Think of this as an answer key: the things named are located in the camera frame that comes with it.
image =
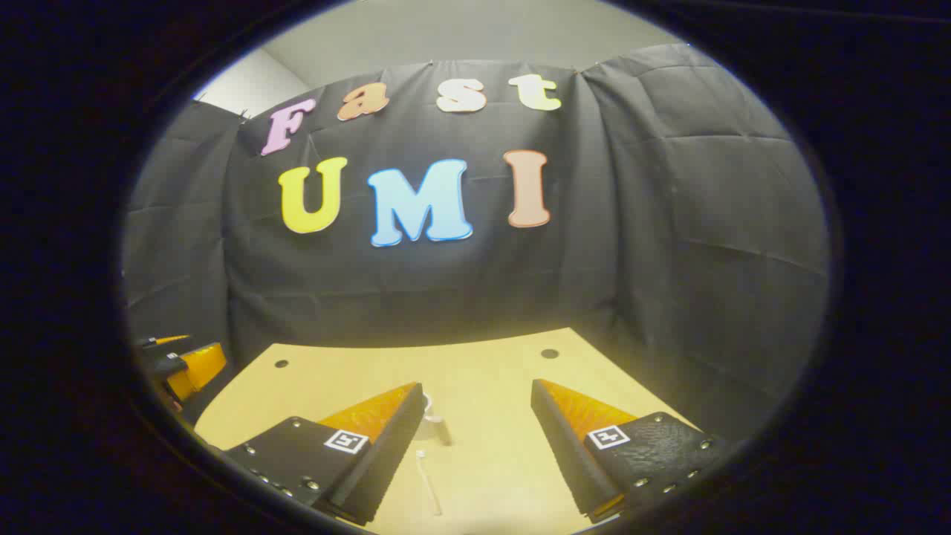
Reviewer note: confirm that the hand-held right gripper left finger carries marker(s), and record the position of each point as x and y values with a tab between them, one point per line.
386	461

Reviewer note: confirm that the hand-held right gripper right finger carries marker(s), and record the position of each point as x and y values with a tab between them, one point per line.
565	446

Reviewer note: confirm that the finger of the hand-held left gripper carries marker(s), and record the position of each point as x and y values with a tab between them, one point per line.
200	368
167	340

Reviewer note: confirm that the wooden toothbrush with white bristles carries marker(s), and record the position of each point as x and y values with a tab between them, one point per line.
427	479

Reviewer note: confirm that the light wooden desktop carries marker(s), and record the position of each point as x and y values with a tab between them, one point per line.
490	371

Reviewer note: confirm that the black backdrop cloth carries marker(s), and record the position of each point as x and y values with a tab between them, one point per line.
446	297

